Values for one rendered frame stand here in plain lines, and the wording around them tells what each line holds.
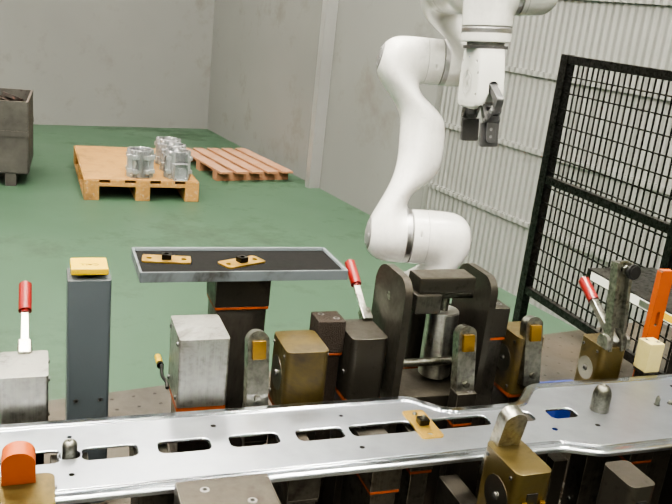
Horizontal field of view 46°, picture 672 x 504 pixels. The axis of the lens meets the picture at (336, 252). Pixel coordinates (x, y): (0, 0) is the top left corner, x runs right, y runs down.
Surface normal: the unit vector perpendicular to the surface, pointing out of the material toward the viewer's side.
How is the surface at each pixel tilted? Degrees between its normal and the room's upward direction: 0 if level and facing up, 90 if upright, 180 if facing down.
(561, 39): 90
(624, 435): 0
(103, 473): 0
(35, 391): 90
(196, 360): 90
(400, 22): 90
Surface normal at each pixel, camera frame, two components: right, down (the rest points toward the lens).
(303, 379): 0.33, 0.31
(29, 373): 0.11, -0.95
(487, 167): -0.87, 0.05
